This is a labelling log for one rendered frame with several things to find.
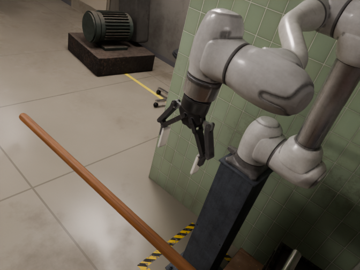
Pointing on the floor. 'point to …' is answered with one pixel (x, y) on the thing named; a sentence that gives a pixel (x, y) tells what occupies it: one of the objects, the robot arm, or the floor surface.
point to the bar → (292, 260)
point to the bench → (244, 262)
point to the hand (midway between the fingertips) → (178, 156)
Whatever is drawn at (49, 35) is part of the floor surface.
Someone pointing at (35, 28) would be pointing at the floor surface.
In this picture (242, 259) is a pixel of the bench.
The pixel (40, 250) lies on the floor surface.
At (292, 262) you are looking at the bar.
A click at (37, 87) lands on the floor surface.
